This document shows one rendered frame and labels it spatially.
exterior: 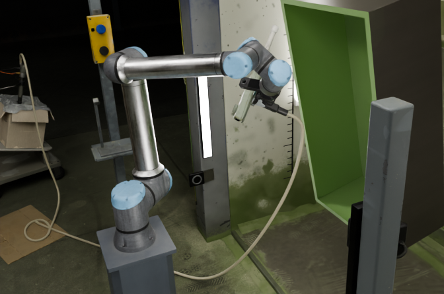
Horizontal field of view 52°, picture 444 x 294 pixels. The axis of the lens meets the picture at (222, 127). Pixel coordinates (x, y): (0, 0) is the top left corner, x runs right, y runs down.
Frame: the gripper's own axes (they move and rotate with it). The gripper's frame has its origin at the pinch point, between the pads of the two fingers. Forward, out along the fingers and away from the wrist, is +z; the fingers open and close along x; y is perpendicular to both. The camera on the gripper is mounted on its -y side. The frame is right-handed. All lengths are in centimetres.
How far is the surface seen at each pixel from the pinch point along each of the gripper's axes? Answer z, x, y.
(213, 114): 79, 10, -11
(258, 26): 55, 65, -7
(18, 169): 224, -58, -144
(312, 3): -21.8, 41.2, 6.6
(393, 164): -119, -47, 13
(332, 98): 37, 32, 44
